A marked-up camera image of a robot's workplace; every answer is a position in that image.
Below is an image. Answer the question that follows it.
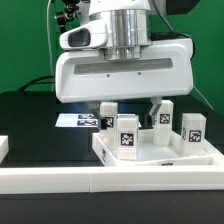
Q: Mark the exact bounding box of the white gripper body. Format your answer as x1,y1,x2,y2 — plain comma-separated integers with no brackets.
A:
55,29,193,103

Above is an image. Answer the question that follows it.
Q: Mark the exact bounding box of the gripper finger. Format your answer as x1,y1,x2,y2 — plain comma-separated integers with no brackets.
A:
87,101,114,132
144,97,162,128

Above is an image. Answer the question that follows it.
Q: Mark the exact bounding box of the white square tabletop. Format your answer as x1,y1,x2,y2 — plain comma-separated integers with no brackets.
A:
92,129,215,166

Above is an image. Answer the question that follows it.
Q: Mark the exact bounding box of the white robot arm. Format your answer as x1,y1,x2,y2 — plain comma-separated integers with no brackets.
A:
55,0,200,129

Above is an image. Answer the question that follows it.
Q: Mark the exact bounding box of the AprilTag base sheet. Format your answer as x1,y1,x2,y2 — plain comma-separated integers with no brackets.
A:
55,113,98,127

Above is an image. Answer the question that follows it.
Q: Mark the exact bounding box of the black cable bundle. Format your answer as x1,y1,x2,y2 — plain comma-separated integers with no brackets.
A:
18,75,57,93

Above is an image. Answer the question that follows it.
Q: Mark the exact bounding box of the grey cable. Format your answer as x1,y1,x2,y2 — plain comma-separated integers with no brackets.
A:
192,86,214,111

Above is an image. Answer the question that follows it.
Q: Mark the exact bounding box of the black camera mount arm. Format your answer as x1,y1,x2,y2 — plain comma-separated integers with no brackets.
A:
55,0,89,33

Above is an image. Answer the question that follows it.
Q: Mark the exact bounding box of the white U-shaped obstacle wall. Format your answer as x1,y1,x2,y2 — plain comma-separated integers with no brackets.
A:
0,135,224,194

